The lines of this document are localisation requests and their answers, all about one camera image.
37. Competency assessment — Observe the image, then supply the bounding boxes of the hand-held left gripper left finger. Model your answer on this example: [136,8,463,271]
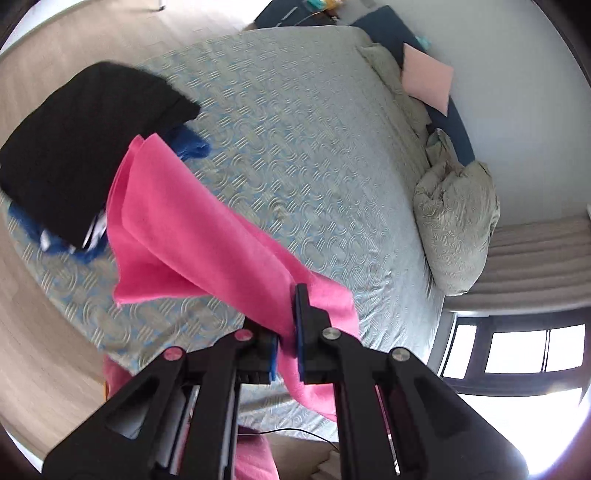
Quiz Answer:
[41,319,280,480]

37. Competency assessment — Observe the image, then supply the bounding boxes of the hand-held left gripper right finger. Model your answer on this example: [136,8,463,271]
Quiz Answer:
[293,284,529,480]

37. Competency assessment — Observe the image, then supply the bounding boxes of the pink pants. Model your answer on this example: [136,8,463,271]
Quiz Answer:
[106,134,361,423]

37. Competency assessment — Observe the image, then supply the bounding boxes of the large patterned pillow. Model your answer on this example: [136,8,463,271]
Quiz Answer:
[413,161,502,296]

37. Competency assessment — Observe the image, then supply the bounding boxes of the bed with patterned bedspread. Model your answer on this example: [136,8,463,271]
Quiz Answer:
[0,25,476,432]

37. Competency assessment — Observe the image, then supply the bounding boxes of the dark framed window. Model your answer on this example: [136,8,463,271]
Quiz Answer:
[436,310,591,398]

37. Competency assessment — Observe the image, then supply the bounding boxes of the blue patterned garment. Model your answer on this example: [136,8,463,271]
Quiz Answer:
[7,124,211,264]

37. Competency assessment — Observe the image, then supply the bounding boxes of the beige curtain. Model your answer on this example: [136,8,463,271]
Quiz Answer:
[444,216,591,315]

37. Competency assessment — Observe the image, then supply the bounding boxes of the crumpled patterned bedding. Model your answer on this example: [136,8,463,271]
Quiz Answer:
[358,44,465,174]

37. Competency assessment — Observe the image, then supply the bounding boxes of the pink pillow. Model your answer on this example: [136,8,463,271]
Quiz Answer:
[401,43,454,116]

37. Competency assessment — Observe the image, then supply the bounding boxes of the black garment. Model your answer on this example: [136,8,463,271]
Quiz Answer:
[0,61,201,247]

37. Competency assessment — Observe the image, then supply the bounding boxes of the navy headboard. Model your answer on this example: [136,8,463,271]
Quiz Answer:
[348,6,476,166]

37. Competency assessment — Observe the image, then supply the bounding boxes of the dark nightstand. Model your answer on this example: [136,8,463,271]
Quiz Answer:
[254,0,341,31]

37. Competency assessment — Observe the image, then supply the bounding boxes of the thin black cable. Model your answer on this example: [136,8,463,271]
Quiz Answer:
[252,428,341,457]

